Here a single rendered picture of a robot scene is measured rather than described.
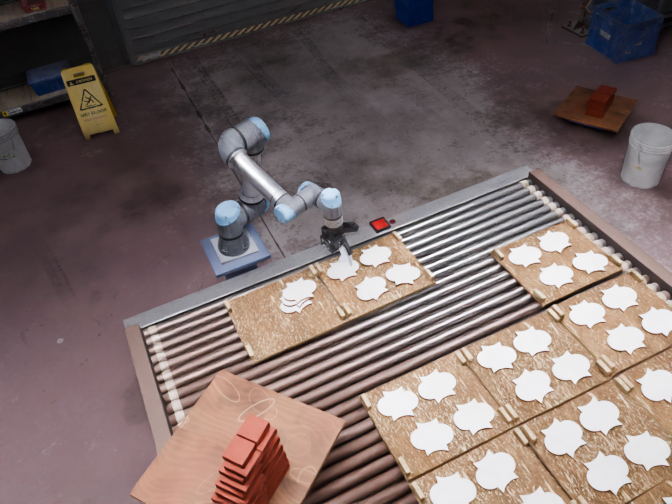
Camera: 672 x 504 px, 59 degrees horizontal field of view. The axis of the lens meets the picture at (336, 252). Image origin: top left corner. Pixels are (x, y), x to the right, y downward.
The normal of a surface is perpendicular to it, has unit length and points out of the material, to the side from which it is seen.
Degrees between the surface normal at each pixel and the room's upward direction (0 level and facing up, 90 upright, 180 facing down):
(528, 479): 0
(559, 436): 0
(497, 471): 0
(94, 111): 77
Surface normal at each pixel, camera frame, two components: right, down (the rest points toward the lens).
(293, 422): -0.08, -0.71
